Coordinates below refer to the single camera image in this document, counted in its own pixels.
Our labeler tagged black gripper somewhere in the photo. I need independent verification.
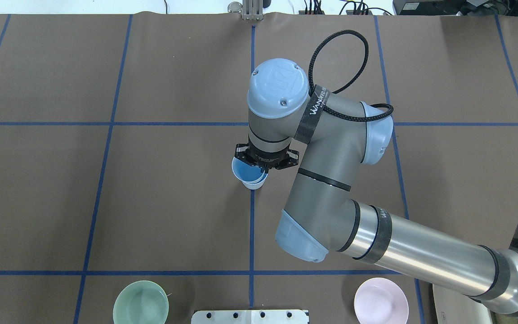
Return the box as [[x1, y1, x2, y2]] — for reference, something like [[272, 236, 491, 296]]
[[235, 141, 299, 173]]

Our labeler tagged light blue cup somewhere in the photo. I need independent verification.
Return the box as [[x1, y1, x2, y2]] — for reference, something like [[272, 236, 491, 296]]
[[232, 157, 267, 183], [241, 174, 268, 189]]

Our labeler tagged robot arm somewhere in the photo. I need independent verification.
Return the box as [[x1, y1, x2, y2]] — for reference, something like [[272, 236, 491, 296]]
[[235, 58, 518, 318]]

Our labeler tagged pink bowl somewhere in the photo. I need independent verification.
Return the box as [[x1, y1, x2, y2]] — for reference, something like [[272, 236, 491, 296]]
[[353, 277, 410, 324]]

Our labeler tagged green bowl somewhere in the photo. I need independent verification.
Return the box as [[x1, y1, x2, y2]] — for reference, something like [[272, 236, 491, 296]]
[[112, 280, 170, 324]]

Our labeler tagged black electronics box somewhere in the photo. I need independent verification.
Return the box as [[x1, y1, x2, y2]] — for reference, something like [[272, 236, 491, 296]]
[[392, 0, 518, 17]]

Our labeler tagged cream toaster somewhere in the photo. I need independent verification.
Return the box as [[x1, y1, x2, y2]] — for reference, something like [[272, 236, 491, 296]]
[[432, 285, 494, 324]]

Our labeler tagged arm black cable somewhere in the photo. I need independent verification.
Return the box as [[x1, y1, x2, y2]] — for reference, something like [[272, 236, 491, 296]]
[[308, 30, 394, 122]]

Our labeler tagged aluminium frame post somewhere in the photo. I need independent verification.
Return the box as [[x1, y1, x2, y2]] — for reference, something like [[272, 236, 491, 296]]
[[241, 0, 264, 21]]

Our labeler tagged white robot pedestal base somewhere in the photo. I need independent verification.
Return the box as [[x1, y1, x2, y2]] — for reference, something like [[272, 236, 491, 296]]
[[191, 309, 310, 324]]

